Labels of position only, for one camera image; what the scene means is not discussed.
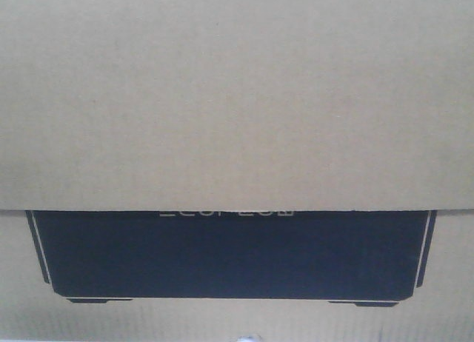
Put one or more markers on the brown cardboard box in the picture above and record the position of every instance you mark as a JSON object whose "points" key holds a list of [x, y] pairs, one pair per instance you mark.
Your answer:
{"points": [[248, 105]]}

